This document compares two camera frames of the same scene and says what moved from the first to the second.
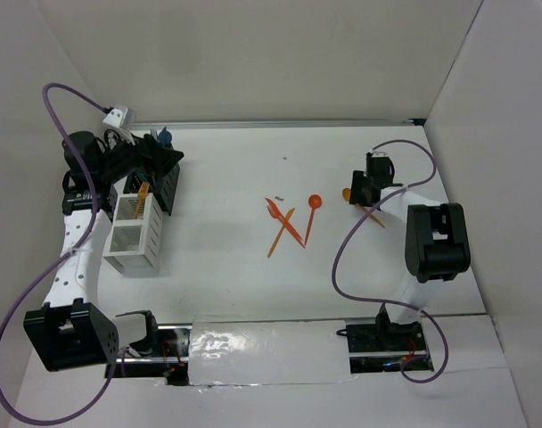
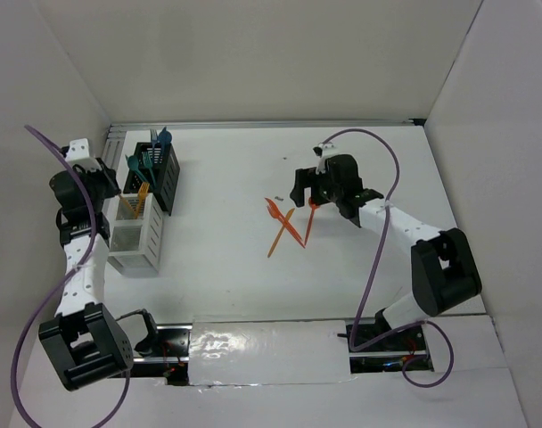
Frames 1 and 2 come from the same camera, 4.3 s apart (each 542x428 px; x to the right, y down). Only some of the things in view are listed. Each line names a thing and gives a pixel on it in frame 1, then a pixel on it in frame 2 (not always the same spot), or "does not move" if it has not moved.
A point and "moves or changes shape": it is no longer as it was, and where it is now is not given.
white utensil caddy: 135,242 does not move
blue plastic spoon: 165,136 does not move
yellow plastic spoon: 346,193 moves or changes shape
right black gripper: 357,193 -> 304,178
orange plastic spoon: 315,201 does not move
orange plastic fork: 274,209 does not move
